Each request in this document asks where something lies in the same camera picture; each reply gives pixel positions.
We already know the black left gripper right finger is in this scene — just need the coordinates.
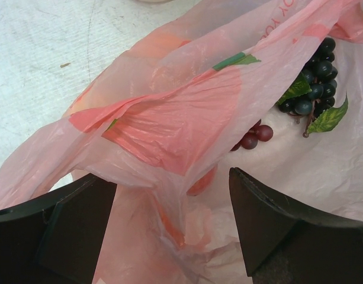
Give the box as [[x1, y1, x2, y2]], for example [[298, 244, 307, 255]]
[[229, 167, 363, 283]]

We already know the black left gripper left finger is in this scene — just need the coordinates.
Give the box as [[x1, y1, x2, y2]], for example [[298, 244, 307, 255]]
[[0, 174, 117, 283]]

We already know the dark blue grape bunch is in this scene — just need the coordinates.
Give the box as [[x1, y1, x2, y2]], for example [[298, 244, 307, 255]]
[[276, 37, 348, 138]]

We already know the pink plastic bag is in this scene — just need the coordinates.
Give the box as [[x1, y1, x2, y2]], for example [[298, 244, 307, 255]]
[[0, 1, 363, 283]]

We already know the peach fruit in bag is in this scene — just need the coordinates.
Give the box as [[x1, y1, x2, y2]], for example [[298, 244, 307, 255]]
[[187, 166, 217, 196]]

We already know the white plastic fruit basket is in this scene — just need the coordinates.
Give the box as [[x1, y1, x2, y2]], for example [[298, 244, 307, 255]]
[[138, 0, 173, 4]]

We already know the red grape bunch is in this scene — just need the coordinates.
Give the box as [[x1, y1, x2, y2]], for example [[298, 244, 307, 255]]
[[231, 120, 274, 151]]

